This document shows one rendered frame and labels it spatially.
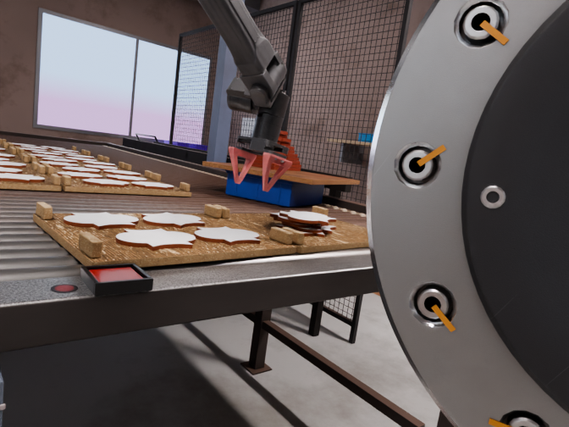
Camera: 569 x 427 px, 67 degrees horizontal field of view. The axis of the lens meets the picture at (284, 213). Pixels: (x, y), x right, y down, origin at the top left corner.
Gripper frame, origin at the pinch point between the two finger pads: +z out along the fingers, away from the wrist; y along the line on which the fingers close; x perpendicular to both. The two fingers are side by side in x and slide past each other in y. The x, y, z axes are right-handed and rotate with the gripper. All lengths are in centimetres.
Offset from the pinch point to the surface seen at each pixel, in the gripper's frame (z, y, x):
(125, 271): 17.4, -13.7, 29.0
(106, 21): -164, 562, -137
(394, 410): 63, -3, -89
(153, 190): 11, 64, -12
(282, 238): 9.3, -7.6, -5.8
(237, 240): 11.5, -5.8, 4.3
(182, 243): 13.7, -6.1, 16.4
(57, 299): 20.5, -17.2, 38.4
